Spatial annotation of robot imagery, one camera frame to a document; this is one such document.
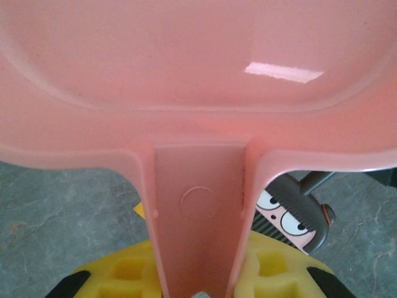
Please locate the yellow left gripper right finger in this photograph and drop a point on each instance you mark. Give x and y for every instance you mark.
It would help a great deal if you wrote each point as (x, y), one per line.
(270, 267)

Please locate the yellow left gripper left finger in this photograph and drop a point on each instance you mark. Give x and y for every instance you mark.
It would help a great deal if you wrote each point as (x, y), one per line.
(124, 270)

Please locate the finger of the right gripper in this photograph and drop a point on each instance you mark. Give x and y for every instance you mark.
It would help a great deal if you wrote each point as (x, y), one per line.
(318, 181)

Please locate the cartoon face hand brush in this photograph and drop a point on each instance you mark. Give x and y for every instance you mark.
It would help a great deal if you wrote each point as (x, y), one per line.
(297, 217)

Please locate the orange-yellow paper scrap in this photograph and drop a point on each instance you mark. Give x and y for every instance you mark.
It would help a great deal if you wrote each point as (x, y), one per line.
(140, 211)

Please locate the pink plastic dustpan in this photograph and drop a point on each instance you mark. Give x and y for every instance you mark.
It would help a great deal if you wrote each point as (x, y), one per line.
(198, 77)

